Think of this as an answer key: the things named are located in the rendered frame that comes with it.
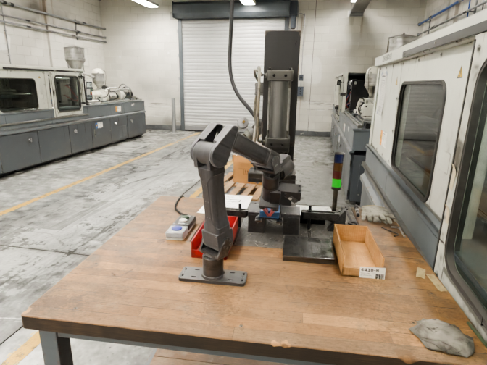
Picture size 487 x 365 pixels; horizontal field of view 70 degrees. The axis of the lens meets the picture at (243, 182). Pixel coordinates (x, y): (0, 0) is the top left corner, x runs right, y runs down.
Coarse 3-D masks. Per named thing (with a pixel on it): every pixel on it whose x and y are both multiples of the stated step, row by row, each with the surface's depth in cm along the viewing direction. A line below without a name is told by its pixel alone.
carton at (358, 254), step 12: (336, 228) 125; (348, 228) 129; (360, 228) 128; (336, 240) 121; (348, 240) 130; (360, 240) 129; (372, 240) 118; (336, 252) 120; (348, 252) 122; (360, 252) 122; (372, 252) 117; (348, 264) 113; (360, 264) 113; (372, 264) 113; (360, 276) 107; (372, 276) 106; (384, 276) 106
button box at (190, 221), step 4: (180, 196) 178; (176, 204) 166; (176, 208) 160; (180, 212) 155; (180, 216) 145; (192, 216) 145; (176, 220) 140; (188, 220) 141; (192, 220) 141; (172, 224) 137; (176, 224) 137; (180, 224) 137; (184, 224) 137; (188, 224) 137; (192, 224) 141; (188, 228) 136
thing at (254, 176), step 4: (280, 152) 131; (284, 152) 152; (252, 168) 139; (248, 172) 132; (252, 172) 132; (256, 172) 132; (260, 172) 132; (292, 172) 133; (248, 176) 132; (252, 176) 132; (256, 176) 131; (260, 176) 131; (288, 176) 130; (292, 176) 129; (248, 180) 132; (252, 180) 132; (256, 180) 132; (260, 180) 132; (284, 180) 130; (288, 180) 130; (292, 180) 130
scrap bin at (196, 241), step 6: (228, 216) 138; (234, 222) 132; (234, 228) 129; (198, 234) 123; (234, 234) 130; (192, 240) 116; (198, 240) 123; (192, 246) 116; (198, 246) 124; (192, 252) 117; (198, 252) 116; (228, 252) 119
